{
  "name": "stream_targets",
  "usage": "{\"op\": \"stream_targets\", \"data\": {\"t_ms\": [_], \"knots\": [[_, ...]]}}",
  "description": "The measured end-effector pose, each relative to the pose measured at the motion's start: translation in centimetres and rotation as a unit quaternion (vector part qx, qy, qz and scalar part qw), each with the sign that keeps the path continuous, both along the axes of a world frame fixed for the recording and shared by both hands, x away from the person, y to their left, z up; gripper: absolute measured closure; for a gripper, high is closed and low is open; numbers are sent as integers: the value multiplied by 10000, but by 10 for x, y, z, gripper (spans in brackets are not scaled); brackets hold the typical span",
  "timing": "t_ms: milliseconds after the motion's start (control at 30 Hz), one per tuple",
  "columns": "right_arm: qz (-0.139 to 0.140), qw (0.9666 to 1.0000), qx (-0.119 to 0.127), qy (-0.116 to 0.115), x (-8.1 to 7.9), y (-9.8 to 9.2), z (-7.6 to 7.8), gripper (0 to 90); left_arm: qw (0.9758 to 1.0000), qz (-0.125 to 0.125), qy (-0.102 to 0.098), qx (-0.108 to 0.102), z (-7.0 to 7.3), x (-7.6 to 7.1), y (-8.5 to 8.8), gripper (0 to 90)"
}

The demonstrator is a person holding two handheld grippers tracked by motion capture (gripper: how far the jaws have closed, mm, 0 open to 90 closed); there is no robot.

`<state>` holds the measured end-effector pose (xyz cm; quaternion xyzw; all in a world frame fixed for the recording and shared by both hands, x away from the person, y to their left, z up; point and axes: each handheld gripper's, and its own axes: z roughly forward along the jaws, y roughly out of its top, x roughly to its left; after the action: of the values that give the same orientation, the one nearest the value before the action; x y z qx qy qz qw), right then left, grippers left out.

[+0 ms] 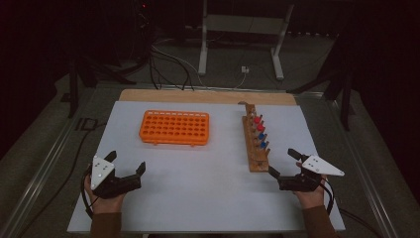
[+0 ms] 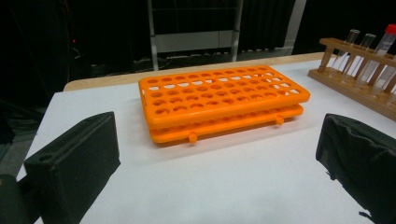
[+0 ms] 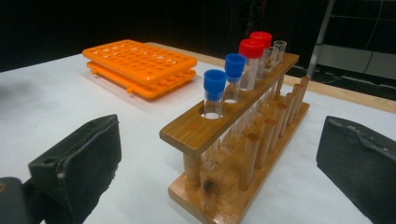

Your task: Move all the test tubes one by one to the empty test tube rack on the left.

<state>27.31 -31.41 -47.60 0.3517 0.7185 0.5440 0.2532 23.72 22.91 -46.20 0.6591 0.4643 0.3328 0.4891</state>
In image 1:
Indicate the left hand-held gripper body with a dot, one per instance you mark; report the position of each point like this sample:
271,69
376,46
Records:
112,185

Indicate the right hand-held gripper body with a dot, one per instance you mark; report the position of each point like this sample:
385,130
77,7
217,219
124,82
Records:
307,181

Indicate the wooden test tube rack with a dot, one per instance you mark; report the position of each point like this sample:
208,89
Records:
256,157

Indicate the blue cap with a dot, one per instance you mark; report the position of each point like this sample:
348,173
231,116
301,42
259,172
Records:
263,144

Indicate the blue capped plastic tube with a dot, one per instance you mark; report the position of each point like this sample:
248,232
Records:
261,136

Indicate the red capped plastic tube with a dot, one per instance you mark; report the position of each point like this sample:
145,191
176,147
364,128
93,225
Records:
260,127

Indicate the orange plastic tube rack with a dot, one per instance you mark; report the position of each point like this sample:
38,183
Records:
175,129

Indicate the red and blue capped tubes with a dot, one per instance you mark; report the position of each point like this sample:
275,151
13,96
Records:
256,119

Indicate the person's right hand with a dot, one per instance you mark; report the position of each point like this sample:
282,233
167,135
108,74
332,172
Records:
312,199

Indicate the person's left hand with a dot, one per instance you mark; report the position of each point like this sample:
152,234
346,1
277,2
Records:
105,205

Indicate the white table sheet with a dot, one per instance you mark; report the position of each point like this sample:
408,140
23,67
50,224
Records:
198,185

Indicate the black metal stand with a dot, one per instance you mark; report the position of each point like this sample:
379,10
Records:
73,92
346,105

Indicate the white floor plug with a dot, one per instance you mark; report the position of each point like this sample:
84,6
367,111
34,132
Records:
245,69

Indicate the black power strip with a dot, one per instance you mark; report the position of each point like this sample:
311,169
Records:
310,34

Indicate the black equipment tower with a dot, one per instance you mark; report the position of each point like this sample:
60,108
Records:
143,29

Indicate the white metal stand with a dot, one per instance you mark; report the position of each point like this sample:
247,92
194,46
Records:
242,23

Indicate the aluminium floor rail frame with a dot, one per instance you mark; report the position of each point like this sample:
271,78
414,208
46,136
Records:
40,175

